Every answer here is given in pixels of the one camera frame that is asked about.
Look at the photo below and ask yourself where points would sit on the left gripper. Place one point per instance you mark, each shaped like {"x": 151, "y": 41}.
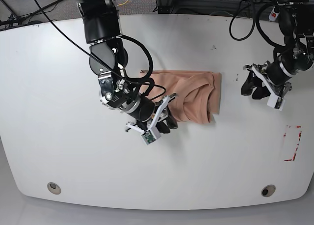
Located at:
{"x": 273, "y": 77}

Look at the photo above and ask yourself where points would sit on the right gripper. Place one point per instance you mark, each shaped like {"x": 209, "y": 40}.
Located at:
{"x": 119, "y": 94}

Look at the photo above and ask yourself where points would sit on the peach T-shirt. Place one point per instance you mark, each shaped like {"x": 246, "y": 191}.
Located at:
{"x": 198, "y": 93}

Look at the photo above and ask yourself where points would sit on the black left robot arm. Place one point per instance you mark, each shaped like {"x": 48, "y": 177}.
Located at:
{"x": 295, "y": 19}

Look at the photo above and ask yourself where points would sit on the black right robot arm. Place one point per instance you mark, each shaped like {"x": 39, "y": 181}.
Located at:
{"x": 108, "y": 59}

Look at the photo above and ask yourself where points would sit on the red tape marking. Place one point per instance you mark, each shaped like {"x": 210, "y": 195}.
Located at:
{"x": 291, "y": 141}

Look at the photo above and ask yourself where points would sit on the white power strip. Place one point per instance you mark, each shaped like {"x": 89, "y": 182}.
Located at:
{"x": 274, "y": 14}

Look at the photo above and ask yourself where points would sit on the right table grommet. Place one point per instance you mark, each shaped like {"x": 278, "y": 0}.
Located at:
{"x": 268, "y": 190}

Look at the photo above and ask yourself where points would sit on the table grommet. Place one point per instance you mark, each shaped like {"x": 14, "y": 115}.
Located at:
{"x": 268, "y": 190}
{"x": 54, "y": 188}

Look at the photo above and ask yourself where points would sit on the left table grommet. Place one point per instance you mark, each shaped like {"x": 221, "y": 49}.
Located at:
{"x": 54, "y": 188}

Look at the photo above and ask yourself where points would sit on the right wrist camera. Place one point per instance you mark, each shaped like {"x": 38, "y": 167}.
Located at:
{"x": 151, "y": 135}

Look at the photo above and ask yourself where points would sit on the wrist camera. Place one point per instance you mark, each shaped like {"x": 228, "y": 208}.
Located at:
{"x": 276, "y": 102}
{"x": 151, "y": 135}

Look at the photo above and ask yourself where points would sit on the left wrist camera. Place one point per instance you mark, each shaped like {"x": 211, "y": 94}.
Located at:
{"x": 276, "y": 102}

